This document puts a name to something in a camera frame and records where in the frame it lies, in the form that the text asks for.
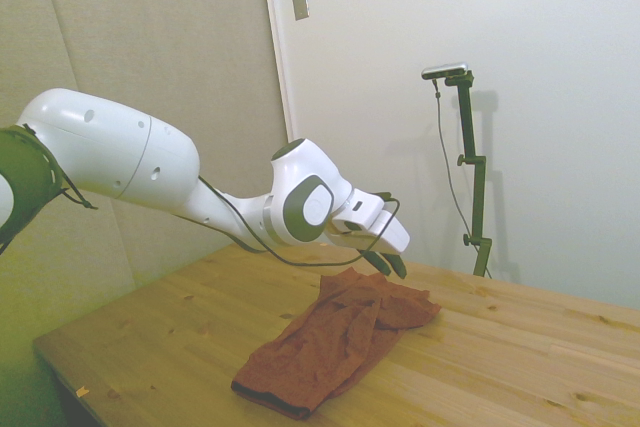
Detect rust red shorts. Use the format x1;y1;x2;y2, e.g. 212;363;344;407
230;269;443;420

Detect dark camera stand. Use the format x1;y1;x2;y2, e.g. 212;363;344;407
444;71;494;278

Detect silver camera on stand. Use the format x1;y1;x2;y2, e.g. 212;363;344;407
421;61;471;81

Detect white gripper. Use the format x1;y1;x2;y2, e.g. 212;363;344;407
360;211;412;280

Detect white door frame trim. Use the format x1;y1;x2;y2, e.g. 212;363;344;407
257;0;301;144

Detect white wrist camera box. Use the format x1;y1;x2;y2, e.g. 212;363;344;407
327;189;392;239

